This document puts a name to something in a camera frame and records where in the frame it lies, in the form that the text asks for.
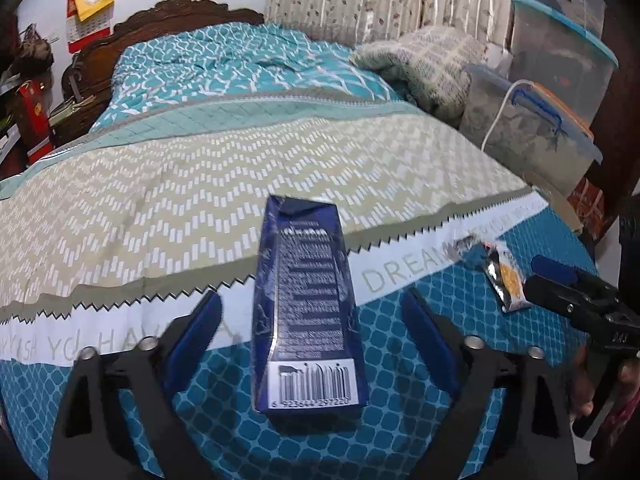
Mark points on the black and yellow snack wrapper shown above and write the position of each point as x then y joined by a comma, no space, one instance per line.
505,285

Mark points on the beige knitted blanket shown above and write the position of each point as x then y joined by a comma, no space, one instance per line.
425,65

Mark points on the orange red bag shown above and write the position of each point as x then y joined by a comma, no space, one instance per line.
590,205

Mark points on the teal and beige patterned quilt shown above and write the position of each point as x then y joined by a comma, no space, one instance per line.
200,175

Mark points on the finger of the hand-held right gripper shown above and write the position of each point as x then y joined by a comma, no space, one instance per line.
552,267
575,302

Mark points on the dark blue carton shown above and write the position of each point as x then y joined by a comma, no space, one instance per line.
305,285

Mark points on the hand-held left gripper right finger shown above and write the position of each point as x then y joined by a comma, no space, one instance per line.
430,345

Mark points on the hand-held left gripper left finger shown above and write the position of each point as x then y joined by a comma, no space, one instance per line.
192,345

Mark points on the person's right hand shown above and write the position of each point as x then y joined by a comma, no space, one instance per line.
582,380

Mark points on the red cardboard box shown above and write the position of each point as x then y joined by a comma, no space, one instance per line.
36,120

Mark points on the clear storage bin orange lid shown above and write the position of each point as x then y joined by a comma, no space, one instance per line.
530,135

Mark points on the dark hanging bag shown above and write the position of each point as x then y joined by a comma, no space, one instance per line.
34,50

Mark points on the large storage box teal lid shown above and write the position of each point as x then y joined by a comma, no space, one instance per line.
560,55

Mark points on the carved wooden headboard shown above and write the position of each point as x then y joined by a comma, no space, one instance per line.
165,17

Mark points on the red and yellow wall calendar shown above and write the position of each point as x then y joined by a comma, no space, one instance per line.
90,5

